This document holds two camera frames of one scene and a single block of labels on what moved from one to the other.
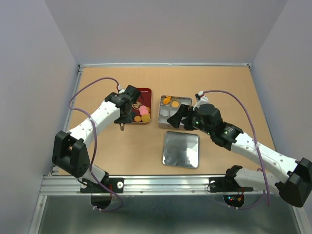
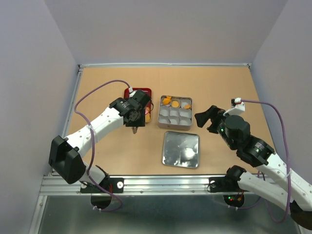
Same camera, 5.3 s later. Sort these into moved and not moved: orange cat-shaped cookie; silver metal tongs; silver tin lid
Moved: silver metal tongs
Not moved: orange cat-shaped cookie; silver tin lid
